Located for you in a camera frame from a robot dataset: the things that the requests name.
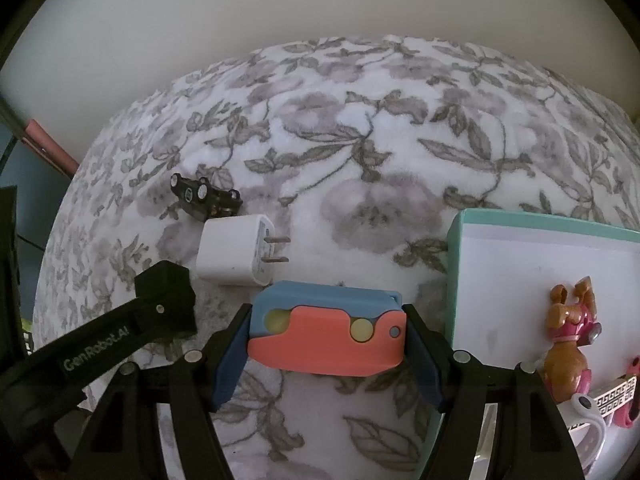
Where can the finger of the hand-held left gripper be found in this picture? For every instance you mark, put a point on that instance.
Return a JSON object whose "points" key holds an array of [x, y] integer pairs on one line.
{"points": [[167, 300]]}

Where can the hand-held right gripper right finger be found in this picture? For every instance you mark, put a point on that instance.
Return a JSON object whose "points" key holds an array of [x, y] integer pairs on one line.
{"points": [[425, 365]]}

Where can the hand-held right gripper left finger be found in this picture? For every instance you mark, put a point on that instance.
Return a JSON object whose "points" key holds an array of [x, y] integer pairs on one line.
{"points": [[230, 360]]}

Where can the blue and orange toy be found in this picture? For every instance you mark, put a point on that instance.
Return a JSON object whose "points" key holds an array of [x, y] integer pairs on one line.
{"points": [[325, 340]]}

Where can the white box with teal rim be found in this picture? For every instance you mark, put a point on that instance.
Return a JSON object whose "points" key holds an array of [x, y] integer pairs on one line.
{"points": [[525, 270]]}

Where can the pink toy vehicle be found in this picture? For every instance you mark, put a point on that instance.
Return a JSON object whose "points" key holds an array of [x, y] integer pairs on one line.
{"points": [[632, 395]]}

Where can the small black toy car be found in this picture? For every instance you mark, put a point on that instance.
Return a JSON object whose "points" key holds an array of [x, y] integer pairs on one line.
{"points": [[205, 197]]}

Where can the pink dog toy figure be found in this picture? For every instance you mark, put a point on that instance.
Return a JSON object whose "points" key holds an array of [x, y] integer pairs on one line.
{"points": [[565, 355]]}

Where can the pink flat board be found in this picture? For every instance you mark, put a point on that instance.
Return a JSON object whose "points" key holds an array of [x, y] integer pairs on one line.
{"points": [[47, 145]]}

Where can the grey floral blanket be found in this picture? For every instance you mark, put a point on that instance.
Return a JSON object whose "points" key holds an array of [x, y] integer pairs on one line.
{"points": [[375, 135]]}

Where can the white wall charger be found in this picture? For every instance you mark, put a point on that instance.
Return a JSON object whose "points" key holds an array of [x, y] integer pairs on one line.
{"points": [[230, 250]]}

